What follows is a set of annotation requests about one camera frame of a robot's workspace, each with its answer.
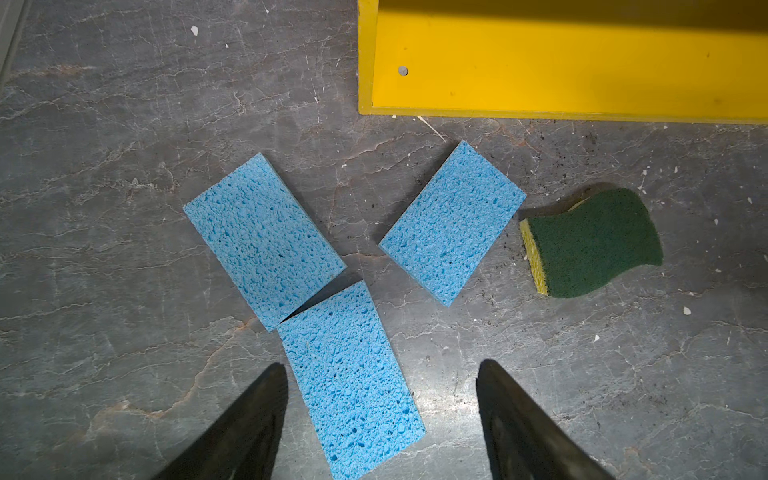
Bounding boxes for blue sponge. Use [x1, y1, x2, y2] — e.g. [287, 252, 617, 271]
[277, 281, 426, 479]
[183, 154, 346, 331]
[379, 141, 526, 306]

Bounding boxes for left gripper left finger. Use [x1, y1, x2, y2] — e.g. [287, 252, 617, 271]
[155, 363, 289, 479]

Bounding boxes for blue sponge lower left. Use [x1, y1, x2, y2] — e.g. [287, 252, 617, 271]
[277, 281, 426, 479]

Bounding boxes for dark green scourer sponge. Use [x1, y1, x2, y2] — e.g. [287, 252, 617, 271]
[520, 188, 663, 298]

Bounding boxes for blue sponge middle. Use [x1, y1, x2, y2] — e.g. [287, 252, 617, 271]
[379, 141, 526, 306]

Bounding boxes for yellow shelf unit frame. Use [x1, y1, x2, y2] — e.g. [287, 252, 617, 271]
[357, 1, 767, 124]

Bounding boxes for blue sponge far left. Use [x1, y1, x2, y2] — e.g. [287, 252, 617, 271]
[183, 154, 346, 331]

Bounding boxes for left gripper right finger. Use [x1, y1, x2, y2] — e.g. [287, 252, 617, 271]
[476, 359, 612, 479]

